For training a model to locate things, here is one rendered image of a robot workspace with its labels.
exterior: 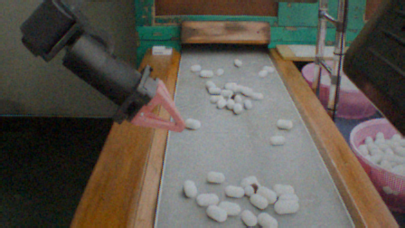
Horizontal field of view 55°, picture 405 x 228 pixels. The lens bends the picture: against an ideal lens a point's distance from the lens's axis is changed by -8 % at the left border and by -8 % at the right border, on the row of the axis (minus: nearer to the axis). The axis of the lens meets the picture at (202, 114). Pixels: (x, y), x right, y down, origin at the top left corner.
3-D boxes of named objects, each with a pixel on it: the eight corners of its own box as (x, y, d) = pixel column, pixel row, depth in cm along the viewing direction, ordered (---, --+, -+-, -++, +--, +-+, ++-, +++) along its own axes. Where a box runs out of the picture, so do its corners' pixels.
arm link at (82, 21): (16, 39, 55) (56, -5, 54) (40, 27, 66) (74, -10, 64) (76, 96, 59) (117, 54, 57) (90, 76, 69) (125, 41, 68)
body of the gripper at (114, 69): (156, 70, 65) (118, 42, 63) (149, 94, 56) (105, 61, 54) (132, 99, 67) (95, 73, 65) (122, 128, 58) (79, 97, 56)
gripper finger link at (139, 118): (198, 100, 67) (150, 65, 64) (198, 119, 60) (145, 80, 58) (172, 130, 69) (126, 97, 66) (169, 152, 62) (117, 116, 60)
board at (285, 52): (283, 60, 130) (283, 56, 129) (275, 48, 143) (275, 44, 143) (379, 62, 130) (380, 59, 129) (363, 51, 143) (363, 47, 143)
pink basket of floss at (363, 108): (362, 132, 103) (367, 98, 99) (281, 103, 121) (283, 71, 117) (400, 106, 119) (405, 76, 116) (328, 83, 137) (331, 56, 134)
